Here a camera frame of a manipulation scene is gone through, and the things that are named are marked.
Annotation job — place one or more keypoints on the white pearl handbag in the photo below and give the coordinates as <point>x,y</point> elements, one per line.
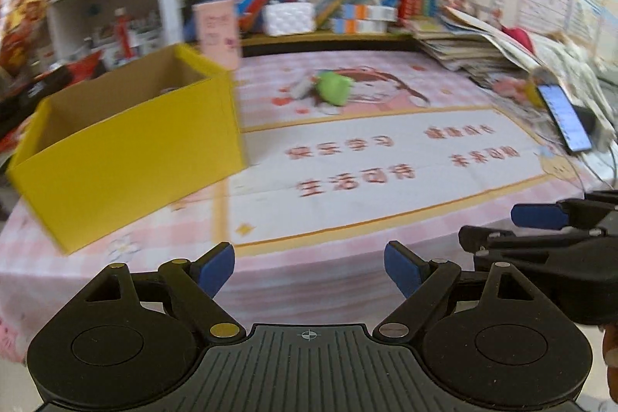
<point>288,18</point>

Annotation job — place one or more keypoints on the black long case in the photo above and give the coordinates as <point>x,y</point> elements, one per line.
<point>34,98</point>

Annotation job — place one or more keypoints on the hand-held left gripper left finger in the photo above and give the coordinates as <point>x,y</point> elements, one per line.
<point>217,269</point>

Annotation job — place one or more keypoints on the light patterned cloth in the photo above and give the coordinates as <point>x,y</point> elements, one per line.
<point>579,64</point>

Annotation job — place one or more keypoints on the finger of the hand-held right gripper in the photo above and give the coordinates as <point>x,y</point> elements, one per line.
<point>538,216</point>
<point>487,237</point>

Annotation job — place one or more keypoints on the stack of white orange boxes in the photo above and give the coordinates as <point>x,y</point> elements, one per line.
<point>364,18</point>

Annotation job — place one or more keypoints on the pink card box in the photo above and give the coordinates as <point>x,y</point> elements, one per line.
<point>218,33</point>

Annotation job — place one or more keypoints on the green round toy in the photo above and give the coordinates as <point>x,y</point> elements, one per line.
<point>334,87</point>

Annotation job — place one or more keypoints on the red bottle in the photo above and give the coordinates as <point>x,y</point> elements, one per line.
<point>123,33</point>

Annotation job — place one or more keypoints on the person's right hand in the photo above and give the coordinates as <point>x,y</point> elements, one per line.
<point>611,344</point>

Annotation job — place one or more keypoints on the pink plush toy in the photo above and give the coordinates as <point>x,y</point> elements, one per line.
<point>512,86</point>

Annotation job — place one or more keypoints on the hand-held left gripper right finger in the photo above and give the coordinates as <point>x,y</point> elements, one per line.
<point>403,269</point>

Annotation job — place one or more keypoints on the stack of newspapers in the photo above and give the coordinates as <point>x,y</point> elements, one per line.
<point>463,50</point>

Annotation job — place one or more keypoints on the yellow cardboard box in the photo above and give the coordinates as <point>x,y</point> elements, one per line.
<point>135,170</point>

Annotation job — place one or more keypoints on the small grey white toy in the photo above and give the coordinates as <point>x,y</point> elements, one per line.
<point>302,87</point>

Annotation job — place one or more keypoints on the red orange snack bag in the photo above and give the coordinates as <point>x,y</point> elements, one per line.
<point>21,16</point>

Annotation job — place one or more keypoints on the black smartphone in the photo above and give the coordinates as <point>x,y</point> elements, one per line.
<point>562,117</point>

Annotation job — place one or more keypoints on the pink checkered tablecloth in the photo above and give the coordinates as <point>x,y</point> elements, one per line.
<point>386,161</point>

